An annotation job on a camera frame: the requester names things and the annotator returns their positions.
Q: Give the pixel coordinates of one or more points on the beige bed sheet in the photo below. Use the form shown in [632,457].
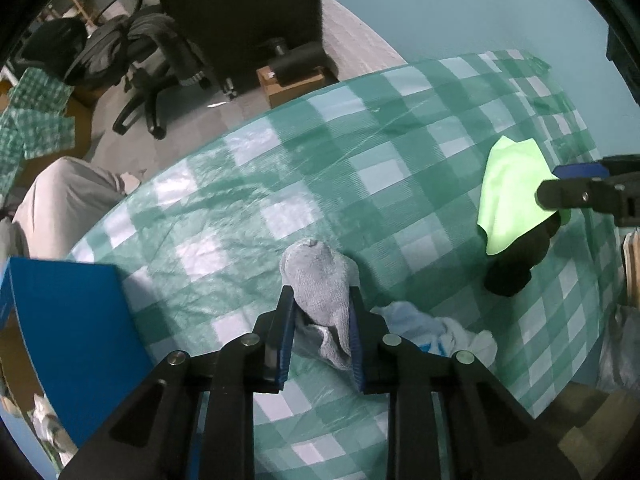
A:
[65,200]

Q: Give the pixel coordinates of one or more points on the grey plastic bag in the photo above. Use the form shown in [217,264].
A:
[620,355]

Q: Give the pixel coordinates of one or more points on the white and blue sock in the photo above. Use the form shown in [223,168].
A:
[425,327]

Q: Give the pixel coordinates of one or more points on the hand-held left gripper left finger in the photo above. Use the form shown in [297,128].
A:
[285,345]

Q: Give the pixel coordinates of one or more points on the wooden plank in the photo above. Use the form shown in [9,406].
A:
[632,265]

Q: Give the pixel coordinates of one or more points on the blue-rimmed cardboard box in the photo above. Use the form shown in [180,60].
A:
[75,330]

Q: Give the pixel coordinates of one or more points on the green checked cloth cover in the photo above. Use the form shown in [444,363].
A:
[30,115]

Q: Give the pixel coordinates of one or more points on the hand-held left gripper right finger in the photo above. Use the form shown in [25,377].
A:
[356,350]

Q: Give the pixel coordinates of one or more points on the dark grey garment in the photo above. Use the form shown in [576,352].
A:
[155,40]

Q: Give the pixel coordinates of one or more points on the black cylindrical device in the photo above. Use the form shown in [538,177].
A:
[300,57]

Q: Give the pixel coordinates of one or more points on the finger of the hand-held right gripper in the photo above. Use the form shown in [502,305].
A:
[585,195]
[580,170]

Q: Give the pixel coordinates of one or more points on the green checked tablecloth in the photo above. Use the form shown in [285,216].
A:
[300,160]

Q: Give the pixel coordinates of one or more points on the black office chair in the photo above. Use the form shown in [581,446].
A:
[145,95]

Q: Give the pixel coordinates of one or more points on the small brown cardboard box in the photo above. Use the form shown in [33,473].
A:
[295,90]

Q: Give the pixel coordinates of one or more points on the black sock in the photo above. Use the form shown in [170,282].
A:
[515,270]

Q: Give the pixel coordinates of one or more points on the neon green cloth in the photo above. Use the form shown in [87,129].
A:
[505,195]

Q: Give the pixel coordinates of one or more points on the light grey sock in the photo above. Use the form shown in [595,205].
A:
[315,280]

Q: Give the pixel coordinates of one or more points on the black backpack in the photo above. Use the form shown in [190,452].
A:
[52,42]

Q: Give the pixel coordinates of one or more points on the black hanging coats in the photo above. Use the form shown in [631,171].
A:
[240,10]

